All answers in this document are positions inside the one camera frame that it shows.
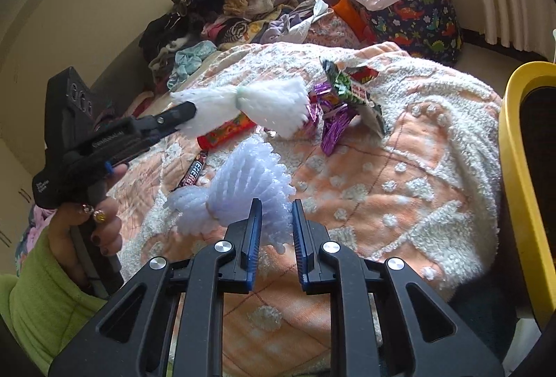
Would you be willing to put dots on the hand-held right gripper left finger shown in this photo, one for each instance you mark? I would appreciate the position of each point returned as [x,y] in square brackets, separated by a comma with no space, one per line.
[254,240]

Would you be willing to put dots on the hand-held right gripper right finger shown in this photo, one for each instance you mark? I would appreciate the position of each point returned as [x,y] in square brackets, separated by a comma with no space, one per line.
[299,244]

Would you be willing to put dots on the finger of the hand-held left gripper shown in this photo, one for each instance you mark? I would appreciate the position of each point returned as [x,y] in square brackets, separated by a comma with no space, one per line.
[147,138]
[173,114]

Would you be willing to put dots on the red candy wrapper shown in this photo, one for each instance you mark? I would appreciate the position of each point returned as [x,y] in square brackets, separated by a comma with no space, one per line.
[221,133]

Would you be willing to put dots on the dark candy bar wrapper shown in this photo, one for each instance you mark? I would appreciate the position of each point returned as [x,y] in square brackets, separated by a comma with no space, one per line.
[193,173]

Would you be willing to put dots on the lavender foam fruit net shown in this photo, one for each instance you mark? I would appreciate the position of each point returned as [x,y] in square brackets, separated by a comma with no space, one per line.
[243,177]

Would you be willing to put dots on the white foam fruit net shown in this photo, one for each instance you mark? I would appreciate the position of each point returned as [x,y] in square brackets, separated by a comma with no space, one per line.
[273,107]

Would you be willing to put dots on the dark green snack bag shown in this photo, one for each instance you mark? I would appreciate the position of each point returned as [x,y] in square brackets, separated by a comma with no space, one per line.
[343,81]

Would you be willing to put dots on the yellow rimmed black trash bin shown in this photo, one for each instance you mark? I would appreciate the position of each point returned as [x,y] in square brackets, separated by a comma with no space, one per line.
[512,142]

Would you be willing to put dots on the person's left forearm green sleeve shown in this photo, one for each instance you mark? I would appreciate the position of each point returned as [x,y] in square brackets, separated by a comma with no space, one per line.
[39,307]

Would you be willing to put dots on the person's left hand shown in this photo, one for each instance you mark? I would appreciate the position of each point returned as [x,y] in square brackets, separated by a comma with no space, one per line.
[61,246]

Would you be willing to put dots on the pink floral quilt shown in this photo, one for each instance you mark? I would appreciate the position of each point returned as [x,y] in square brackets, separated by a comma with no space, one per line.
[143,190]

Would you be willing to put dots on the light blue cloth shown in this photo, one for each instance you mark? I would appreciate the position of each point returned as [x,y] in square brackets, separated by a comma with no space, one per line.
[191,57]

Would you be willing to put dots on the peach white fluffy blanket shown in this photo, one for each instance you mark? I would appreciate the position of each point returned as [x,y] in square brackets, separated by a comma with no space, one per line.
[391,186]

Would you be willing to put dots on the lavender white clothes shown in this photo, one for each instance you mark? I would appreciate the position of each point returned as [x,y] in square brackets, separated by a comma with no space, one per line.
[282,27]

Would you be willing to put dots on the floral fabric bag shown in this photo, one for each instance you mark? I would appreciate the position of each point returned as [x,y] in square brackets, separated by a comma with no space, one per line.
[334,31]

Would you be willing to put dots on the orange bag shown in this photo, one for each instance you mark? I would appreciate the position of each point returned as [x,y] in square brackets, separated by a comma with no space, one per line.
[347,16]

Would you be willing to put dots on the dinosaur print storage bag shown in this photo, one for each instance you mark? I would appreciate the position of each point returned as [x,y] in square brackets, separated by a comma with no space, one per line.
[417,25]

